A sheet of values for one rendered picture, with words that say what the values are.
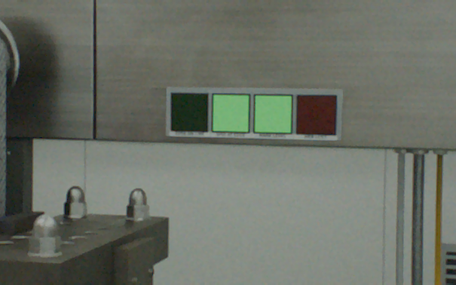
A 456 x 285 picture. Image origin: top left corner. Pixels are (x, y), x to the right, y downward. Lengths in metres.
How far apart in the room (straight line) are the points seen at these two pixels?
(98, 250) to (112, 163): 2.75
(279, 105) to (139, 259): 0.29
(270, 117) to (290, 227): 2.41
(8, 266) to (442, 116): 0.60
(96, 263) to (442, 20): 0.55
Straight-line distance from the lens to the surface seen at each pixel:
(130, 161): 3.89
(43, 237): 1.11
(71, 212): 1.44
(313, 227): 3.74
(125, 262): 1.23
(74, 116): 1.45
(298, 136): 1.35
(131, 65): 1.42
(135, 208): 1.40
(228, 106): 1.37
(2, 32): 1.41
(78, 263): 1.12
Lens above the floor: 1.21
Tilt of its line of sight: 3 degrees down
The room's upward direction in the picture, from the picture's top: 1 degrees clockwise
